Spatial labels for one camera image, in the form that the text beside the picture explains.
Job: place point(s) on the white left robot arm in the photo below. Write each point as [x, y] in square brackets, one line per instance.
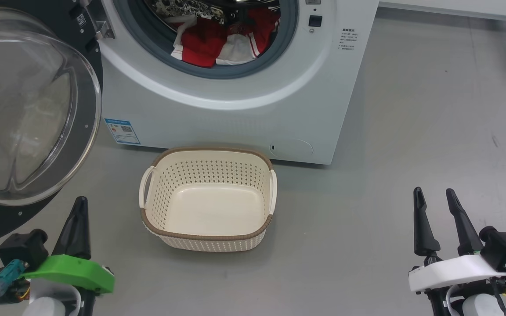
[51, 303]

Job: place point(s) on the teal left camera connector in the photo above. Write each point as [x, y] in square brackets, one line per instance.
[9, 272]

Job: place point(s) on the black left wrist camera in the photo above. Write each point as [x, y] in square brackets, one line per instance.
[22, 250]

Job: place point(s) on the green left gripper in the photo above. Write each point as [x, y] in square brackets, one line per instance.
[68, 270]

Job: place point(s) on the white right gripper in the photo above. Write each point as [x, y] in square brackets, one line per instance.
[450, 272]

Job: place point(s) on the cream perforated laundry basket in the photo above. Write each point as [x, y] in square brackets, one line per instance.
[211, 210]

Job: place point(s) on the blue energy label sticker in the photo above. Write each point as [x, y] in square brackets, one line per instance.
[122, 131]

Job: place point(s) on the white front-load washing machine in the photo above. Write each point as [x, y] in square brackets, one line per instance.
[244, 118]

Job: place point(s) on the round glass washing machine door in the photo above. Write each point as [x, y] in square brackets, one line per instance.
[24, 109]

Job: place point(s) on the round white filter cover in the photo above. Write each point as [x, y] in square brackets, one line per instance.
[291, 148]

